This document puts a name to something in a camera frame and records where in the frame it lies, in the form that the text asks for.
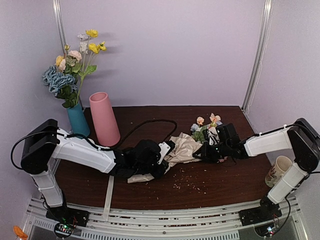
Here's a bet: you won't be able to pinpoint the beige pink wrapping paper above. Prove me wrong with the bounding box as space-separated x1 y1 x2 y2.
127 132 205 184

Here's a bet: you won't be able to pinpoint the white ribbon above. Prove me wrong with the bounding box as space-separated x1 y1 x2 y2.
102 176 115 222

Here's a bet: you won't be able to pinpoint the right aluminium frame post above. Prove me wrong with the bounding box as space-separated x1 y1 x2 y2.
242 0 274 114

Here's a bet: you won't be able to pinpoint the teal frosted vase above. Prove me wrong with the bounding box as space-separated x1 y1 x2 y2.
67 103 90 137

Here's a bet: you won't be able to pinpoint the aluminium frame post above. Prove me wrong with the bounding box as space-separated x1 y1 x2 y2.
242 0 274 114
52 0 67 55

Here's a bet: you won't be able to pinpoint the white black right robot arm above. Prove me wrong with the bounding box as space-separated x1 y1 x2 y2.
192 117 320 221

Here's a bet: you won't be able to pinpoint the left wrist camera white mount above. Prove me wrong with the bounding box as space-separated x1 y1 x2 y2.
157 140 176 165

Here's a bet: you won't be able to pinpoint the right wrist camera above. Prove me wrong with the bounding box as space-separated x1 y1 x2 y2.
202 123 241 146

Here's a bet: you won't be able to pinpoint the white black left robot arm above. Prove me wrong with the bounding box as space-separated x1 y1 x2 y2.
20 119 175 222

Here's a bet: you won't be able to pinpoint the pink tall vase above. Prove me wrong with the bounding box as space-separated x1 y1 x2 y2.
89 92 121 147

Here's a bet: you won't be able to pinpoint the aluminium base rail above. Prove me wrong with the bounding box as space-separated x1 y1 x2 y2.
21 196 307 240

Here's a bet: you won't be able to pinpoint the orange object at corner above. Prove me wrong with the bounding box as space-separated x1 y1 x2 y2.
13 225 28 240

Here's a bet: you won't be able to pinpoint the left aluminium frame post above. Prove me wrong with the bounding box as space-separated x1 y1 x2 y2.
52 0 67 55

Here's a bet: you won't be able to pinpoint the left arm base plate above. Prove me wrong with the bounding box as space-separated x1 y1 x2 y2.
45 207 90 227

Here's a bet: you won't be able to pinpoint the flower bunch pink blue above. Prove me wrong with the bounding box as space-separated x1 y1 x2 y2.
190 113 222 143

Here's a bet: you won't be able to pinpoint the floral ceramic mug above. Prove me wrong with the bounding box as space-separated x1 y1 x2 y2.
264 155 293 188

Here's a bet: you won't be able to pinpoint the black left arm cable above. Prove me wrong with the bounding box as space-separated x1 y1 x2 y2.
117 119 178 151

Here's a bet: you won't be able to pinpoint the artificial flowers in teal vase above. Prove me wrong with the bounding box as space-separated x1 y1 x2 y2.
42 29 107 109

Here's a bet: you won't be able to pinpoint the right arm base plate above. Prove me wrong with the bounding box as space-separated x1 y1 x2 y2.
239 206 283 226

